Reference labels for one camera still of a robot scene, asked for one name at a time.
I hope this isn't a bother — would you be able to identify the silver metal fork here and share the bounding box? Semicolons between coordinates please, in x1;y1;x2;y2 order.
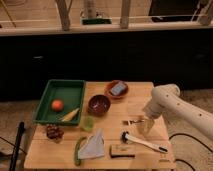
122;119;144;125

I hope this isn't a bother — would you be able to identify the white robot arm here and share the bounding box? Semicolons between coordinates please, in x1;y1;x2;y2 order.
143;84;213;141

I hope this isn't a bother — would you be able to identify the green plastic cup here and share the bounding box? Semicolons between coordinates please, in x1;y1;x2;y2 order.
82;116;94;132

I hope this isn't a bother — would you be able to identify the brown block eraser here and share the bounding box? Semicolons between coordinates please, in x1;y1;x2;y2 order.
109;144;135;158

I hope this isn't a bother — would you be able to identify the blue sponge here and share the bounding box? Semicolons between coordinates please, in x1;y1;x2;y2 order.
110;82;126;96

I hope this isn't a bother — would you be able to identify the orange plate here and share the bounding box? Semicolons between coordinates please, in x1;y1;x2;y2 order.
105;80;129;99

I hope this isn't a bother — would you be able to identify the dark brown bowl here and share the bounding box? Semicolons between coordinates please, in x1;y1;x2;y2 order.
88;94;111;117

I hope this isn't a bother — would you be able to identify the grey folded cloth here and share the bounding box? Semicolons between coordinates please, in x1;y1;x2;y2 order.
78;129;105;159

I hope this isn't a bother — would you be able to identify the yellow corn cob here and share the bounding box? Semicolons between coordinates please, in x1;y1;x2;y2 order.
61;108;79;122

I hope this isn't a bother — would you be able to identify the green plastic tray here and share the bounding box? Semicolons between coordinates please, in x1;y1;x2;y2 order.
33;79;85;126

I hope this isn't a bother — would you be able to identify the orange tomato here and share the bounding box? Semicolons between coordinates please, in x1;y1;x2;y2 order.
51;99;64;112

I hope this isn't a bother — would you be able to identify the brown pine cone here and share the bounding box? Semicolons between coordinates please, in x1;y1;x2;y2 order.
46;125;64;140

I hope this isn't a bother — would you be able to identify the green base stand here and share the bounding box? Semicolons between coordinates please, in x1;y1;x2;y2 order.
82;18;112;25

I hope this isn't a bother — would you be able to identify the black tripod leg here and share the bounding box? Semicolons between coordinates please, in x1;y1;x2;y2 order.
9;122;25;171

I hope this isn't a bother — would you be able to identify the white handled brush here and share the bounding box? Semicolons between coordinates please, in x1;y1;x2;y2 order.
121;131;168;153

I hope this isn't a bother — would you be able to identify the black floor cable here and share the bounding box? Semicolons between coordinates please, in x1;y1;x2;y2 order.
169;132;213;171

